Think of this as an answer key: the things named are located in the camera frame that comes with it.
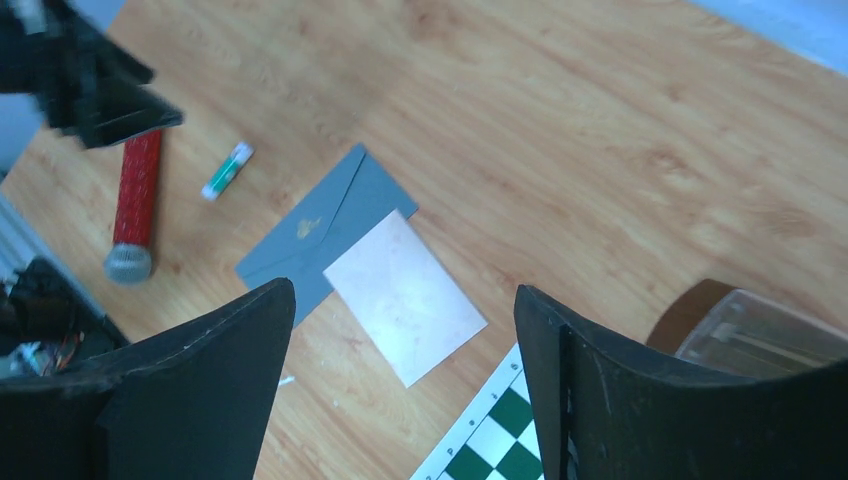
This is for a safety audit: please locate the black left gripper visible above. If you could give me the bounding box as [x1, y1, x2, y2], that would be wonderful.
[1, 1, 184, 149]

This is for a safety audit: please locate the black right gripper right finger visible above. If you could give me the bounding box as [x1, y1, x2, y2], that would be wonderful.
[513, 285, 847, 479]

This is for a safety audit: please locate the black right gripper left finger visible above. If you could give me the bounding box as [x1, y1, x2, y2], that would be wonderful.
[1, 278, 296, 479]

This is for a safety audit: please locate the green white glue stick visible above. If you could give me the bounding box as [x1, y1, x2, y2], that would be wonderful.
[201, 142, 254, 201]

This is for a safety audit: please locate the cream pink envelope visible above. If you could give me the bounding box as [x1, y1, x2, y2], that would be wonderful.
[323, 210, 487, 388]

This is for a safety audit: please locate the grey envelope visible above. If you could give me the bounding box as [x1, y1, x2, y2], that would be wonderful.
[235, 144, 418, 325]

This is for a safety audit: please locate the green white chessboard mat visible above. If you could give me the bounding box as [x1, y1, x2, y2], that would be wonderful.
[412, 345, 544, 480]

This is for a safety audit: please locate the wooden metronome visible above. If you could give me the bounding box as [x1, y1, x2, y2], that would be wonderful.
[646, 279, 847, 379]

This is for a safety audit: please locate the red microphone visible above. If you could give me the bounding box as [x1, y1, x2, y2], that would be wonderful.
[104, 130, 163, 285]

